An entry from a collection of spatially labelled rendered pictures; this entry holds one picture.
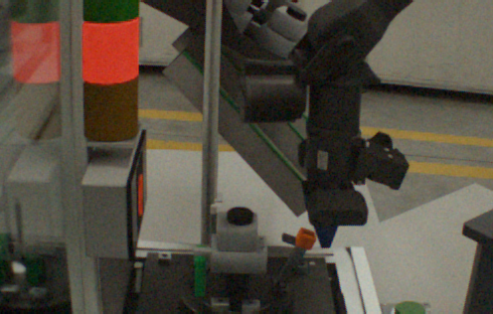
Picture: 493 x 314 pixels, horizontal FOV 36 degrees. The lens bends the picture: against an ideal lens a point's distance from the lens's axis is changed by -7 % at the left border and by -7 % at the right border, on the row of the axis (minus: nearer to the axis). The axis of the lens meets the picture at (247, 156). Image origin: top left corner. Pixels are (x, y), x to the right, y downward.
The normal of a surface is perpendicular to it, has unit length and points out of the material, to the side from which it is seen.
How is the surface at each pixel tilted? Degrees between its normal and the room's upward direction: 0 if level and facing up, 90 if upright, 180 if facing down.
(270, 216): 0
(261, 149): 90
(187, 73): 90
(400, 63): 90
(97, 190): 90
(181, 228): 0
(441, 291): 0
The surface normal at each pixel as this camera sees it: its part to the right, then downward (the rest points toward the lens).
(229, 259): 0.01, 0.39
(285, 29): -0.32, 0.28
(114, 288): 0.04, -0.92
